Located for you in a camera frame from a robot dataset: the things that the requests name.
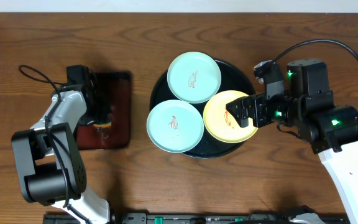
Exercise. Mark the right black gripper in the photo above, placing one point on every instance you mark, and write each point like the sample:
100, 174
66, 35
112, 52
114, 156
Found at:
245, 103

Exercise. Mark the dark red square tray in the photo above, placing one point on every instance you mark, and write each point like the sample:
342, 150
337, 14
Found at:
116, 88

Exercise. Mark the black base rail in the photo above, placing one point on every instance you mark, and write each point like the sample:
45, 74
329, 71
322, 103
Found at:
143, 218

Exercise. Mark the green yellow scrub sponge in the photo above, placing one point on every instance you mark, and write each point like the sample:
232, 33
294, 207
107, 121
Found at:
102, 125

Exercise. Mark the light blue plate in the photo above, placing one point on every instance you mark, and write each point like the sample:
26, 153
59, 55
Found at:
194, 77
175, 126

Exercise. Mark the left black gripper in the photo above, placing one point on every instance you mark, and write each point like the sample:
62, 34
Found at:
101, 113

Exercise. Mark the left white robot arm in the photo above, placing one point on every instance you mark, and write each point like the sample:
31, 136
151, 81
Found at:
49, 166

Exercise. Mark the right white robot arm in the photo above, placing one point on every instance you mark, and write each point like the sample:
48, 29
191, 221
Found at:
308, 105

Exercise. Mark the yellow plate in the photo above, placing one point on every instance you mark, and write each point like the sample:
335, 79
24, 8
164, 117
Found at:
220, 123

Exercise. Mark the round black tray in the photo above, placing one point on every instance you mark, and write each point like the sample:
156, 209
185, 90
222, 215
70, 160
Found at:
209, 146

